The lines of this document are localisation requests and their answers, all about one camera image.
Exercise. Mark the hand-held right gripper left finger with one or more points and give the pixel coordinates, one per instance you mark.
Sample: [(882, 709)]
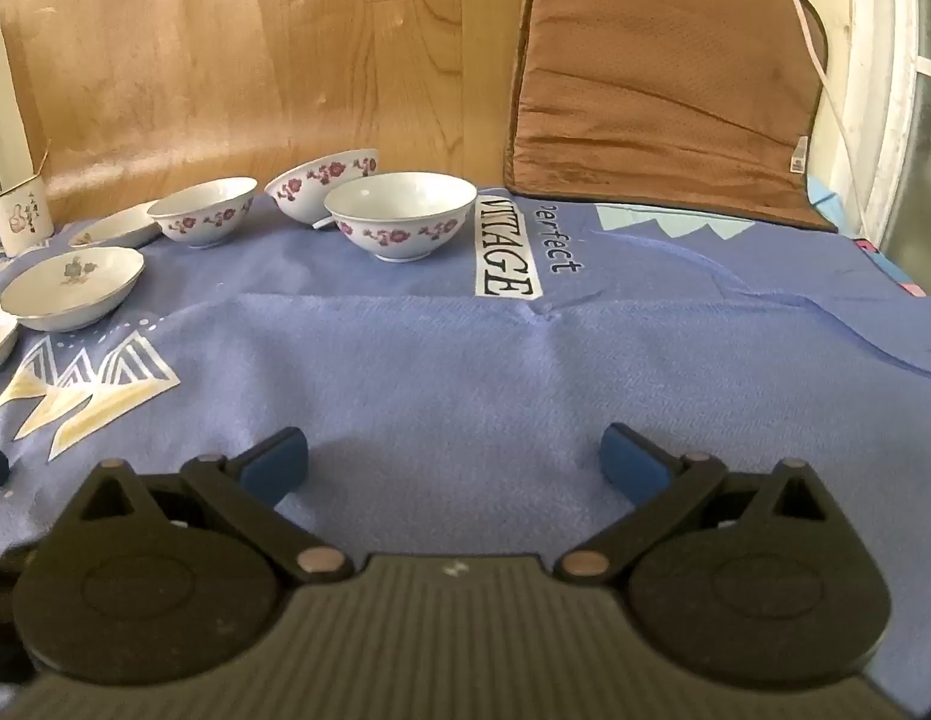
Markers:
[(274, 463)]

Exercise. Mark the white framed glass door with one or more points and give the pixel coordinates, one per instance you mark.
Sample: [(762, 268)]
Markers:
[(897, 90)]

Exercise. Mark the white printed mug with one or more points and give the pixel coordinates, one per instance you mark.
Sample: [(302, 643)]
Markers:
[(19, 219)]

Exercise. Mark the brown seat cushion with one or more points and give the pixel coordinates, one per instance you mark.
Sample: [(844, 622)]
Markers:
[(660, 67)]

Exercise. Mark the blue printed blanket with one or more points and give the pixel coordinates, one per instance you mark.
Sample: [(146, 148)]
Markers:
[(450, 360)]

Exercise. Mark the white bowl with purple flowers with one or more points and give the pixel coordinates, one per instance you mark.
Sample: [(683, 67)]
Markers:
[(204, 221), (396, 234), (315, 184)]

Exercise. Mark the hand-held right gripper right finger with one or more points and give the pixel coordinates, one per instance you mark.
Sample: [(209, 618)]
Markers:
[(632, 463)]

